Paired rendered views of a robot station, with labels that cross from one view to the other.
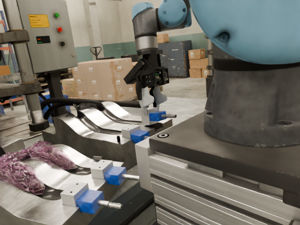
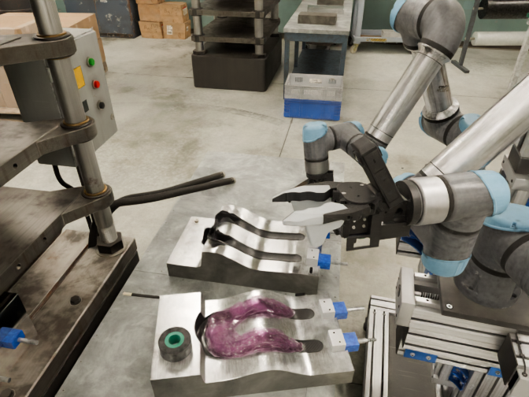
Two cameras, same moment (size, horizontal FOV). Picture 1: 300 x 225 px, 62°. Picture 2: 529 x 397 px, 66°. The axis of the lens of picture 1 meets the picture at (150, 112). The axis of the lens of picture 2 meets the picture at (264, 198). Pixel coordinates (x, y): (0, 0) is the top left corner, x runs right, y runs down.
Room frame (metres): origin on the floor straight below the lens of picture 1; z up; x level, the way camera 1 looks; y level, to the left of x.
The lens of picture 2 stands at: (-0.01, 0.70, 1.81)
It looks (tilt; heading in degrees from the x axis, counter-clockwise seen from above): 35 degrees down; 329
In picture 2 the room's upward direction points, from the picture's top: straight up
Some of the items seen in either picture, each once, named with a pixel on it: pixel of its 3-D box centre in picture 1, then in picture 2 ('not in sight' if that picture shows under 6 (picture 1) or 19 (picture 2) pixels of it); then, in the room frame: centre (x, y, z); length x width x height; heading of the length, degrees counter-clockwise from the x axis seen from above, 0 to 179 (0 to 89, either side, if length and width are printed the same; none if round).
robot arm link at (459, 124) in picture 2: not in sight; (472, 138); (0.68, -0.50, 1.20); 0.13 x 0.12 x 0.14; 172
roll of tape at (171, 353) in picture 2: not in sight; (175, 343); (0.65, 0.56, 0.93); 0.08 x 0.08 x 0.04
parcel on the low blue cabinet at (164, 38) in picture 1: (161, 38); not in sight; (8.34, -0.64, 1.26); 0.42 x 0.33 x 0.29; 48
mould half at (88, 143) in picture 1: (102, 127); (248, 244); (0.94, 0.19, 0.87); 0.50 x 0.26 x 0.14; 49
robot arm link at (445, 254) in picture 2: not in sight; (443, 236); (0.31, 0.14, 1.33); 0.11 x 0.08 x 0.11; 160
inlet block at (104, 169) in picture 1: (119, 175); (342, 309); (0.56, 0.09, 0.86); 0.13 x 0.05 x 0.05; 66
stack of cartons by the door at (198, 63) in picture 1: (203, 63); (163, 11); (7.46, -1.75, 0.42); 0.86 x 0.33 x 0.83; 48
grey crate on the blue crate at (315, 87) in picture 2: not in sight; (314, 87); (3.38, -1.96, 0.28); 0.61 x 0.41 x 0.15; 48
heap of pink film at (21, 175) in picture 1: (21, 161); (252, 324); (0.62, 0.36, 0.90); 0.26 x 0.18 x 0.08; 66
